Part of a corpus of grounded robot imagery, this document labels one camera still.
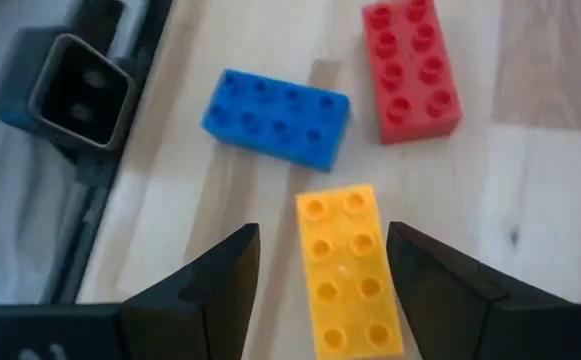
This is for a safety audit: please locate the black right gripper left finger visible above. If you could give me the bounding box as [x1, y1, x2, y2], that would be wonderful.
[0, 222, 262, 360]

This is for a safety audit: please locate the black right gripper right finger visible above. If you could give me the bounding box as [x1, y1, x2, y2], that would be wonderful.
[385, 220, 581, 360]

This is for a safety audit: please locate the yellow toy building block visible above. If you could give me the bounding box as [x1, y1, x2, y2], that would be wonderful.
[294, 183, 405, 360]

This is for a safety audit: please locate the blue toy building block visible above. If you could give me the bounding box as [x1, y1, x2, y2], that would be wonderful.
[200, 68, 353, 174]

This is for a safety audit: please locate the red toy building block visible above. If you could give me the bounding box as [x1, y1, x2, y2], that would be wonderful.
[361, 0, 464, 146]

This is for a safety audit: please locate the black table edge frame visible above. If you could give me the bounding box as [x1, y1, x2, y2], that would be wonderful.
[42, 0, 174, 306]

